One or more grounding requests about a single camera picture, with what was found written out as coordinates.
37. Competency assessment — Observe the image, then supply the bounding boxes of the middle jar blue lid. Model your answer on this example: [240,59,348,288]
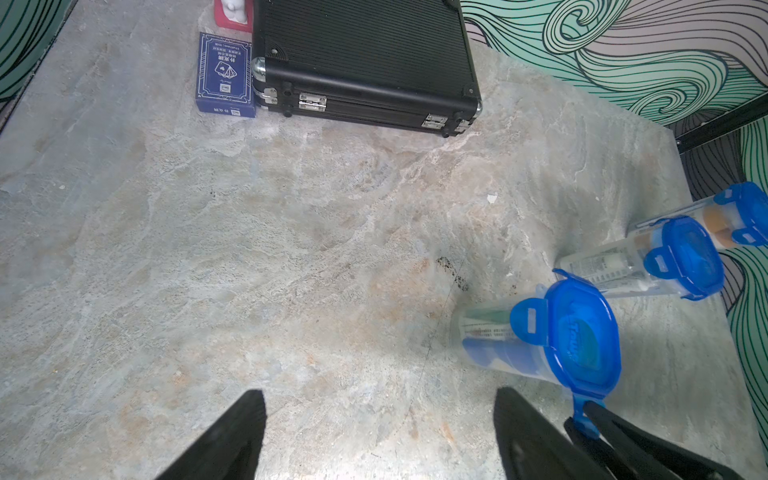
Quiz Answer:
[554,214,726,302]

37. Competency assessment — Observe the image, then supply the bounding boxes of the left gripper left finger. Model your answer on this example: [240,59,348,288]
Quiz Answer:
[157,389,267,480]

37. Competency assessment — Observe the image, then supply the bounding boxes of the far jar blue lid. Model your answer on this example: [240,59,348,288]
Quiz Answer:
[629,181,768,250]

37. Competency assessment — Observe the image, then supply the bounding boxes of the black ribbed case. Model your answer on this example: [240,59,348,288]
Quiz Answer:
[251,0,483,138]

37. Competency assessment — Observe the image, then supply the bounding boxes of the toiletry jar blue lid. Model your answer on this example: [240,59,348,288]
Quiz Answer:
[449,267,623,439]

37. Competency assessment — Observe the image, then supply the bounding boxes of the blue playing card box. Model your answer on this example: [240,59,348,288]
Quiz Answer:
[195,33,256,118]

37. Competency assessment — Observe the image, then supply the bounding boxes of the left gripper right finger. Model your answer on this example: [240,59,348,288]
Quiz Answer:
[493,387,611,480]

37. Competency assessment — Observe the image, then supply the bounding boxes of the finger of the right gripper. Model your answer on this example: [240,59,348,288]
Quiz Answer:
[564,418,636,480]
[583,401,741,479]

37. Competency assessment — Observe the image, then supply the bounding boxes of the white pink small bottle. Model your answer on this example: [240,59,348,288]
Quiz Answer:
[213,0,253,33]

